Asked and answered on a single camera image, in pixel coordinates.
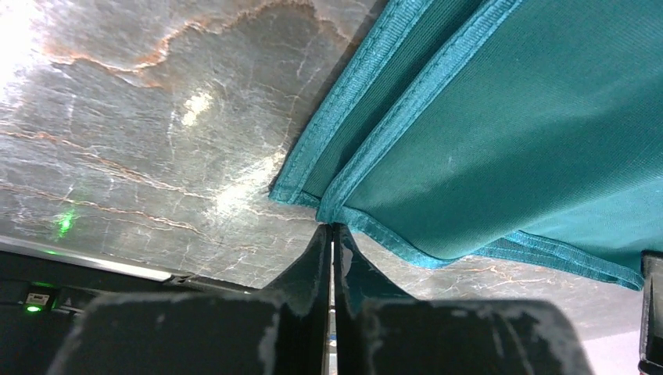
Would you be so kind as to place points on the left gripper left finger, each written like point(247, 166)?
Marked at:
point(280, 329)

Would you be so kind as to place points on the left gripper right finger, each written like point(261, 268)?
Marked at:
point(381, 329)

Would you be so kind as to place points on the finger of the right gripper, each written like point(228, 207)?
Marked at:
point(651, 324)

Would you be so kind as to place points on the teal cloth napkin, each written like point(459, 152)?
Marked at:
point(522, 130)

